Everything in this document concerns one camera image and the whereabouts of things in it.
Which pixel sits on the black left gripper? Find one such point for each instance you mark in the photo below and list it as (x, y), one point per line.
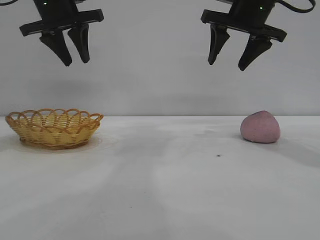
(57, 15)

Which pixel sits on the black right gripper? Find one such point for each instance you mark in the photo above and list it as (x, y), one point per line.
(250, 15)

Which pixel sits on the pink peach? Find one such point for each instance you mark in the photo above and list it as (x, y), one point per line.
(260, 127)

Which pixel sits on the yellow woven wicker basket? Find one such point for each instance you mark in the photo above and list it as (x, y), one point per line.
(53, 132)

